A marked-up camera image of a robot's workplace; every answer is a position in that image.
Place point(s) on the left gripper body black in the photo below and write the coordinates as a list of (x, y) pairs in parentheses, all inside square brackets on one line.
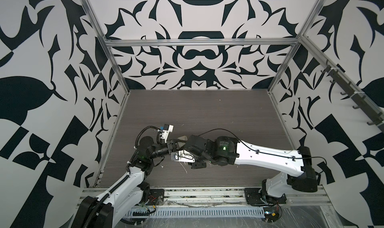
[(168, 143)]

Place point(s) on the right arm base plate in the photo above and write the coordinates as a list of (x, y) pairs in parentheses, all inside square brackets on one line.
[(254, 197)]

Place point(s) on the white remote control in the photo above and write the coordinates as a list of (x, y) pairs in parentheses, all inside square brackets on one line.
[(182, 139)]

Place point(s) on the small circuit board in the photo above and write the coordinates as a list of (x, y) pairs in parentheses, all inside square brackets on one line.
[(272, 214)]

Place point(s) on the aluminium front rail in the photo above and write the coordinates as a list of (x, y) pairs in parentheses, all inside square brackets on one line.
[(220, 196)]

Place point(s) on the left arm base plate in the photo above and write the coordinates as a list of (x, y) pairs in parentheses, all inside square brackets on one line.
[(153, 197)]

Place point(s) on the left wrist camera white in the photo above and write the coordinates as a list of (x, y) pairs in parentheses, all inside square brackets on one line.
[(165, 131)]

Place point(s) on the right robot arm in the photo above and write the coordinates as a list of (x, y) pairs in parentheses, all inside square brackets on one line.
[(295, 167)]

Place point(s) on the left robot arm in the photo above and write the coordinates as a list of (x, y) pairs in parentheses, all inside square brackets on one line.
[(108, 208)]

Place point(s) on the wall hook rail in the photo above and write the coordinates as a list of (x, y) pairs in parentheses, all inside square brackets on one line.
[(350, 90)]

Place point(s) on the white slotted cable duct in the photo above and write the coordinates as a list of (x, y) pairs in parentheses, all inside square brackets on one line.
[(205, 212)]

